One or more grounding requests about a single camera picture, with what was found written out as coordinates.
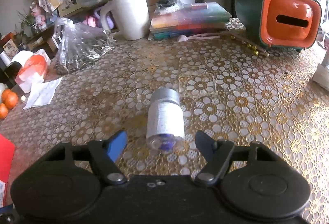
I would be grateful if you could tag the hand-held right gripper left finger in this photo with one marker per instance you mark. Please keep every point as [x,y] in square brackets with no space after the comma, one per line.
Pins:
[117,145]

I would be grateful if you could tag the stack of colourful plastic cases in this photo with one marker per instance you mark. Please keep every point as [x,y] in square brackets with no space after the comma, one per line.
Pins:
[190,18]

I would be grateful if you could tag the floral lace tablecloth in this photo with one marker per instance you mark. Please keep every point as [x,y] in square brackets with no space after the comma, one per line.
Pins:
[231,98]

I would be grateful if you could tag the pink plastic spoon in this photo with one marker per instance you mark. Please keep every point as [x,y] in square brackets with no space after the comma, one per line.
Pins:
[200,36]

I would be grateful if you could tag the paper towel roll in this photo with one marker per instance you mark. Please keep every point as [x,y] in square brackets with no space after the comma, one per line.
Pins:
[23,57]

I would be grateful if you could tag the pink toy case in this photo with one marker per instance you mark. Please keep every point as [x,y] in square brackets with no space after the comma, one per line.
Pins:
[89,20]

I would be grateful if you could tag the large orange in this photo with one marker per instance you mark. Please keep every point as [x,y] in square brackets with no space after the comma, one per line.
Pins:
[10,98]

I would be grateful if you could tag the small bag with dark contents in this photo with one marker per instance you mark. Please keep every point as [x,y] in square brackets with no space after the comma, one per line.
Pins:
[168,0]

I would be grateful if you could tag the printed cardboard box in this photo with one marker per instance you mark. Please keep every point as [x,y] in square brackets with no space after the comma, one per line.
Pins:
[10,48]

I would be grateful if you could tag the purple kettlebell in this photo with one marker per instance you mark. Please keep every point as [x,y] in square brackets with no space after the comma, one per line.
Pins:
[109,22]

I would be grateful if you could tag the white bag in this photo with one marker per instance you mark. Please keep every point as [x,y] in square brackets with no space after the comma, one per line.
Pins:
[321,70]

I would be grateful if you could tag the white paper sheet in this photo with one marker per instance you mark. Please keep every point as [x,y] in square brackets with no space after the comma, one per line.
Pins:
[41,95]

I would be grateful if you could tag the clear plastic bag of nuts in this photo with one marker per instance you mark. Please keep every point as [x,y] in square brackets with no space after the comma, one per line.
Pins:
[79,49]

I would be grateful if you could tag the red and white cardboard box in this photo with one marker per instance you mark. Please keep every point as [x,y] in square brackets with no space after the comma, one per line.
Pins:
[6,162]

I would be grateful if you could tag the green and orange bin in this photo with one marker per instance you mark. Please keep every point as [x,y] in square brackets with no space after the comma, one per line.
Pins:
[257,13]

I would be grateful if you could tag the stick with gold beads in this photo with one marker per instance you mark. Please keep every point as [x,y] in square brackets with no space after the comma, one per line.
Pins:
[253,48]

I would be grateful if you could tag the small bottle with silver cap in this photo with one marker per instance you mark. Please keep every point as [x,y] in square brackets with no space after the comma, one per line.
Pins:
[165,118]

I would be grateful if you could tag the orange tissue pack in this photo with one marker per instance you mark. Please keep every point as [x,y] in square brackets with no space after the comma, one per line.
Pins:
[32,70]

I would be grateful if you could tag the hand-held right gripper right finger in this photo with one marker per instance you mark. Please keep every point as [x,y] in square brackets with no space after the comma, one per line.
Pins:
[205,147]

